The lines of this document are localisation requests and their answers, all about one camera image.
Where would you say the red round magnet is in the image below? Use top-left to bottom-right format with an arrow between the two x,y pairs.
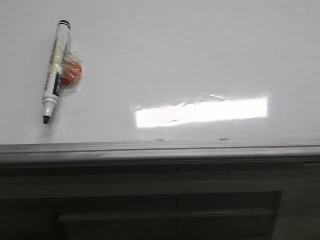
61,50 -> 83,93

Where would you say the white black whiteboard marker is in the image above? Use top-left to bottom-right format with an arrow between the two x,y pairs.
42,19 -> 71,124

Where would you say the white whiteboard with aluminium frame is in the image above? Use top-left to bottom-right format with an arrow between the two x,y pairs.
0,0 -> 320,166

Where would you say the grey cabinet with handle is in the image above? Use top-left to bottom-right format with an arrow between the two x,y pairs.
0,162 -> 320,240

